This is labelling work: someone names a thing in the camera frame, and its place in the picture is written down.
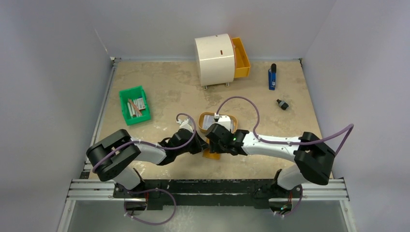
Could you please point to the yellow leather card holder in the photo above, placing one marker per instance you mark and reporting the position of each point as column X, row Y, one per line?
column 209, row 155

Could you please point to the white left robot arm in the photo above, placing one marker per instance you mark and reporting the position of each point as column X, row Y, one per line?
column 112, row 156

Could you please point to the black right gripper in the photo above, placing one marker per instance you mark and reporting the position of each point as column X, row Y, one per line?
column 212, row 135

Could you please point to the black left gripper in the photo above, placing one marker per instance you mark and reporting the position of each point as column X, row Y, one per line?
column 199, row 145

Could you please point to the pens in green bin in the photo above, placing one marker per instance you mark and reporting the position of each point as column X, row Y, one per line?
column 134, row 109

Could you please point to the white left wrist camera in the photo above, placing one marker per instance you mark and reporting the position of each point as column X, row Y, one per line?
column 187, row 124

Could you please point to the aluminium frame rail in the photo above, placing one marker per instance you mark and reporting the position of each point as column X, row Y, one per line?
column 173, row 87

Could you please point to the blue black marker tool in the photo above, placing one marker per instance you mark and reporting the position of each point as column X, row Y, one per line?
column 272, row 74

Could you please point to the small black knob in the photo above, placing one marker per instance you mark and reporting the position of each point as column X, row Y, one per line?
column 282, row 104

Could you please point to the tan oval tray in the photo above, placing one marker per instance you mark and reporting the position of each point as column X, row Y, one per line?
column 234, row 120

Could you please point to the yellow open drawer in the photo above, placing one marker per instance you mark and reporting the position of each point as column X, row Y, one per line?
column 242, row 64

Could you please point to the green plastic bin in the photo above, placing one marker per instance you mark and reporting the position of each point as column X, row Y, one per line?
column 133, row 93

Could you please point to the card pack in bin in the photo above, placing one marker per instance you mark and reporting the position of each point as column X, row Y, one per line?
column 140, row 103

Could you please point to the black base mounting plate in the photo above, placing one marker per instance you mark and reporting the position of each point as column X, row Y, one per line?
column 256, row 193

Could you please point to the white patterned credit card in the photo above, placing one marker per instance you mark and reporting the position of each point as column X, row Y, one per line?
column 207, row 121

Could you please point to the cream round drawer cabinet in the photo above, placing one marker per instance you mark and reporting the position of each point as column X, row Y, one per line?
column 215, row 60

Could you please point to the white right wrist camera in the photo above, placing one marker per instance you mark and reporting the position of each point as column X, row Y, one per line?
column 226, row 122

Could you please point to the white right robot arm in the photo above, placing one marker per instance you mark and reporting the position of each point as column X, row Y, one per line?
column 313, row 159

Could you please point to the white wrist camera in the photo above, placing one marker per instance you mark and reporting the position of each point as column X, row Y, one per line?
column 226, row 122
column 187, row 124

